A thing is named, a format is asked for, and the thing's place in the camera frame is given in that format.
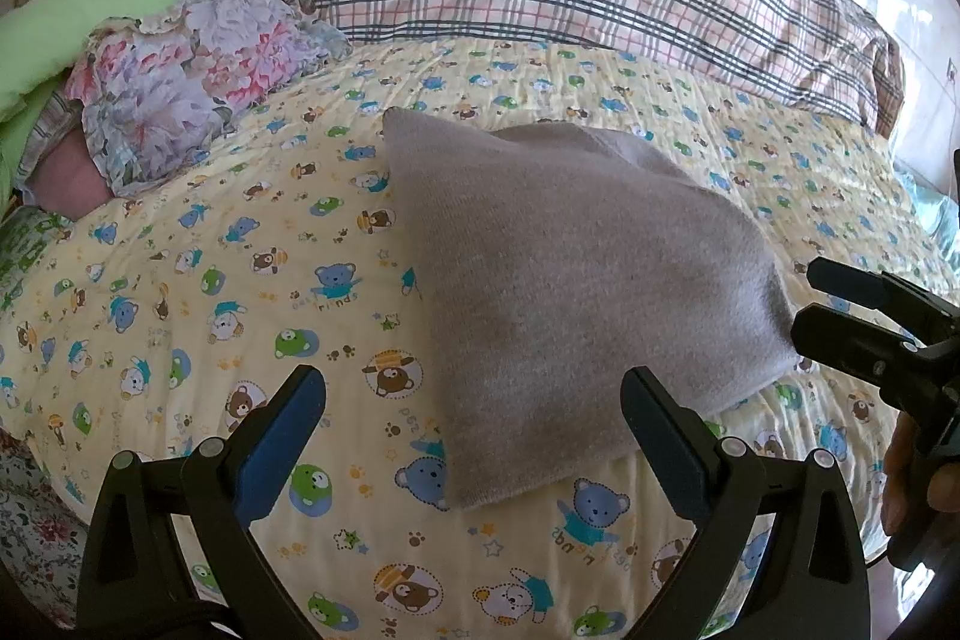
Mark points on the person's right hand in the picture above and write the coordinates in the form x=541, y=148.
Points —
x=896, y=482

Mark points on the green blanket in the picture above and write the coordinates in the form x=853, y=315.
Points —
x=90, y=3

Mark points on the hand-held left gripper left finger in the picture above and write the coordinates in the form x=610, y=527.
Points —
x=277, y=452

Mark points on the pink pillow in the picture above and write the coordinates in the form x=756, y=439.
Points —
x=71, y=175

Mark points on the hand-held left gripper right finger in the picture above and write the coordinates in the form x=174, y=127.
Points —
x=667, y=452

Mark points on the yellow bear print blanket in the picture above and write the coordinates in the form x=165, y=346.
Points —
x=225, y=280

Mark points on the floral ruffled pillow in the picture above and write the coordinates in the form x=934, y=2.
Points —
x=195, y=63

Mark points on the light blue cloth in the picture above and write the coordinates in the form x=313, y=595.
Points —
x=934, y=212

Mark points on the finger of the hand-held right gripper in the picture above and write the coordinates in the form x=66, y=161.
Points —
x=862, y=284
x=847, y=340

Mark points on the beige knitted sweater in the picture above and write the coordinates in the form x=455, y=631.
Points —
x=570, y=295

